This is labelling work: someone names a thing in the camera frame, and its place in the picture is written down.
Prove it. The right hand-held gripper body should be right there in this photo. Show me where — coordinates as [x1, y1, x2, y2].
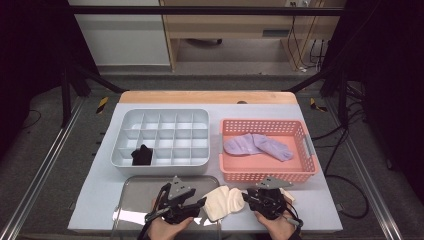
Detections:
[251, 176, 294, 221]

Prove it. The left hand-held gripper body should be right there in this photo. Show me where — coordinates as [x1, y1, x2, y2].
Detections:
[158, 175, 201, 225]

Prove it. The cream sock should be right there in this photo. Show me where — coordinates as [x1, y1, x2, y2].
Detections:
[228, 187, 296, 214]
[202, 185, 234, 223]

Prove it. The pink plastic basket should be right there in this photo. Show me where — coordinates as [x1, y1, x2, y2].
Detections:
[218, 118, 320, 184]

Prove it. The transparent grey box lid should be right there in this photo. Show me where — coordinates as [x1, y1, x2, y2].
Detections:
[111, 175, 222, 240]

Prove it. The white compartment storage box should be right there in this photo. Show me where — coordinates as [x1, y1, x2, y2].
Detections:
[110, 108, 211, 177]

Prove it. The purple sock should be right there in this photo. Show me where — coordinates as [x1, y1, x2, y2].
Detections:
[223, 133, 264, 157]
[252, 133, 294, 163]

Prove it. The black sock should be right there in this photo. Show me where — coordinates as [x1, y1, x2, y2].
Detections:
[130, 144, 154, 167]

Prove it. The person's left hand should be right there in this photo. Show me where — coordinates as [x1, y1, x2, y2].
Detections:
[146, 217, 194, 240]

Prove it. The person's right hand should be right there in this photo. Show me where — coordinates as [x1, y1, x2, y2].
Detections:
[254, 198, 297, 240]

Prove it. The black yellow striped tape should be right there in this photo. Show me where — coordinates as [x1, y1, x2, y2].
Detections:
[309, 97, 329, 113]
[95, 96, 110, 115]

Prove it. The wooden desk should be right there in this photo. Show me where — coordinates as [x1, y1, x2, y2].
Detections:
[159, 0, 348, 72]

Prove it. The black curtain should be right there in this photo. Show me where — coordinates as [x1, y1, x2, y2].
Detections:
[321, 0, 424, 203]
[0, 0, 100, 159]

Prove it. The white cabinet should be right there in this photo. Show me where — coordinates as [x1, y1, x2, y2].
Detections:
[67, 0, 172, 67]

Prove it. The white power strip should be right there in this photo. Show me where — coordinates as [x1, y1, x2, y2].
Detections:
[285, 0, 313, 8]

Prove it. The left hand-held gripper cable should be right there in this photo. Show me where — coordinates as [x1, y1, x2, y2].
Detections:
[138, 183, 172, 240]

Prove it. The hand-held gripper cable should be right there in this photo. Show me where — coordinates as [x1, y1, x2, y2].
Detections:
[283, 199, 305, 232]
[138, 183, 172, 240]

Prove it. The right hand-held gripper cable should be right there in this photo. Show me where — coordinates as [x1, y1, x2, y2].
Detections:
[283, 199, 305, 232]

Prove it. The looped black floor cable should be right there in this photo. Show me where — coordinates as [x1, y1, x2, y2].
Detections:
[324, 173, 370, 220]

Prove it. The aluminium rail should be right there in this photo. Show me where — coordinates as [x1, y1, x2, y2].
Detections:
[324, 98, 405, 240]
[0, 96, 86, 240]

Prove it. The black upright frame post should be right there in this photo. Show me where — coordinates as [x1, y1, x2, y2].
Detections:
[337, 71, 350, 129]

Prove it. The black diagonal frame strut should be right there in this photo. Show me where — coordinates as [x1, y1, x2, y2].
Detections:
[69, 63, 126, 94]
[283, 64, 338, 94]

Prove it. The yellow cable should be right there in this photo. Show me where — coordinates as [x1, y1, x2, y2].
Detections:
[287, 0, 327, 72]

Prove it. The black horizontal frame bar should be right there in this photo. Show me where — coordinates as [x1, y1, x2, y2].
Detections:
[71, 5, 345, 17]

